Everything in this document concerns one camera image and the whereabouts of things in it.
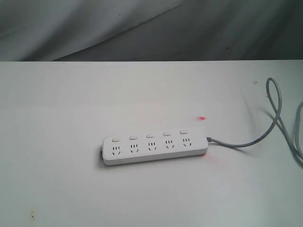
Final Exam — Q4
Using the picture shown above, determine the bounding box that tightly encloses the white five-outlet power strip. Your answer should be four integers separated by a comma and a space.
102, 128, 208, 166

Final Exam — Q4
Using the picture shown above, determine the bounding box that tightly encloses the grey backdrop cloth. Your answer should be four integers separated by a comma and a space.
0, 0, 303, 61

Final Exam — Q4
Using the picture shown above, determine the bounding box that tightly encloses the grey power cable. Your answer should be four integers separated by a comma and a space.
206, 77, 303, 165

